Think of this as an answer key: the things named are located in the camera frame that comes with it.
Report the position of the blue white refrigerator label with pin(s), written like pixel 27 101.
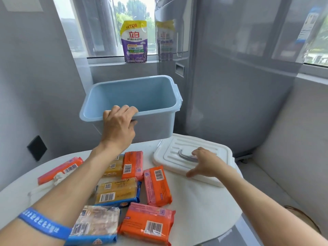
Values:
pixel 308 25

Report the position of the grey refrigerator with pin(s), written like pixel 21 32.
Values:
pixel 230 87

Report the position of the blue wristband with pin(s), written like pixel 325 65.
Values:
pixel 44 224

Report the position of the person's left hand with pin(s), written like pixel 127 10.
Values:
pixel 116 128

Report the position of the pale soap packet blue edge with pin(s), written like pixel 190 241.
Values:
pixel 97 222

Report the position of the person's right forearm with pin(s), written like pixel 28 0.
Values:
pixel 269 204

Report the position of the orange soap packet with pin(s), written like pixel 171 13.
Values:
pixel 132 163
pixel 146 222
pixel 61 168
pixel 157 189

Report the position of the white plastic item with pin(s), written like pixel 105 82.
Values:
pixel 42 188

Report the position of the black wall socket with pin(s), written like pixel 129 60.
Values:
pixel 37 148

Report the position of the purple detergent pouch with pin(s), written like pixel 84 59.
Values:
pixel 134 43

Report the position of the person's left thumb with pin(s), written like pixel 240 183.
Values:
pixel 133 122

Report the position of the window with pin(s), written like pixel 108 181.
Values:
pixel 89 25

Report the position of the light blue plastic storage bin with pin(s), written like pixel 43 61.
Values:
pixel 153 94

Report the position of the person's right hand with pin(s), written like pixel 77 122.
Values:
pixel 210 165

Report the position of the person's left forearm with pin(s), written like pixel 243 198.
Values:
pixel 74 187

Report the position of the large yellow soap packet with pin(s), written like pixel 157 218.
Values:
pixel 117 189

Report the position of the brown round stool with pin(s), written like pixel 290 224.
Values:
pixel 305 217

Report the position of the person's right thumb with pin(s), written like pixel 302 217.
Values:
pixel 193 172

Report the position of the small yellow soap packet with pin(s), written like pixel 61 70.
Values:
pixel 115 167

